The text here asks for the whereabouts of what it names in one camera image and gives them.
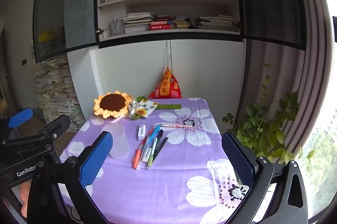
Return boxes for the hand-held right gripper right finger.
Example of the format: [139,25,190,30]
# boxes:
[222,131,308,224]

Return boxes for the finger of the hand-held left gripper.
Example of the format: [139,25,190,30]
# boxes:
[7,107,34,129]
[0,114,71,159]

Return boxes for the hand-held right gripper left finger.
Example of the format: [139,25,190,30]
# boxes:
[26,131,113,224]

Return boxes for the frosted plastic cup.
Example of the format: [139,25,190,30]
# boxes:
[101,123,130,160]

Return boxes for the orange pen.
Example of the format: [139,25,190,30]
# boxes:
[132,149,141,168]

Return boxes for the red pen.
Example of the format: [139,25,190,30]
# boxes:
[136,128,155,153]

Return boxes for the green pen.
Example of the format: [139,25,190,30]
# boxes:
[146,144,158,170]

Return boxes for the blue pen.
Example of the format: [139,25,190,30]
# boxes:
[143,125,161,152]

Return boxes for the black pen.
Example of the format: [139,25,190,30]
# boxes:
[152,137,169,164]
[154,129,164,151]

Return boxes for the pink patterned pen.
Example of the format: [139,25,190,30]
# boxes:
[158,123,194,128]

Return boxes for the person's left hand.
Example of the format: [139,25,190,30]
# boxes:
[20,180,33,217]

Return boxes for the pile of papers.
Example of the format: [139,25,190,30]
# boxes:
[33,54,86,132]

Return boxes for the wooden door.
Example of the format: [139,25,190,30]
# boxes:
[0,28,16,113]

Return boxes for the green leafy plant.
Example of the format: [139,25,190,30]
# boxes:
[222,64,316,164]

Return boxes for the crochet sunflower with card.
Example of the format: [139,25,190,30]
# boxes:
[94,91,182,119]

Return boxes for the white ribbon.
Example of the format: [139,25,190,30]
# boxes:
[111,100,140,124]

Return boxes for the purple floral tablecloth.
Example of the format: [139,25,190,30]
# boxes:
[56,97,266,224]

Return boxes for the sunflower print card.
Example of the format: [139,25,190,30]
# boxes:
[133,99,158,118]

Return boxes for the window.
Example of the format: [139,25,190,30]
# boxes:
[303,0,337,214]

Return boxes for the red pyramid pouch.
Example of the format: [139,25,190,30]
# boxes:
[149,68,183,99]

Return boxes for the pale curtain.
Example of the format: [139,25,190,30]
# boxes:
[247,0,332,161]

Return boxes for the clear pen holder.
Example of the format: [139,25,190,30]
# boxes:
[111,16,124,35]

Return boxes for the tall stack of white books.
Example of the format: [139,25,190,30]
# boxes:
[123,12,156,34]

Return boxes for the wide stack of magazines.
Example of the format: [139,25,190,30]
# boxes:
[196,15,236,31]

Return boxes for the stack of yellow books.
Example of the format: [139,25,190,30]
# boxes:
[174,16,197,29]

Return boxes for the stack of red books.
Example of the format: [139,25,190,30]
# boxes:
[150,16,175,30]

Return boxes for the thin hanging string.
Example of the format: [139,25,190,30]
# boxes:
[165,40,173,69]

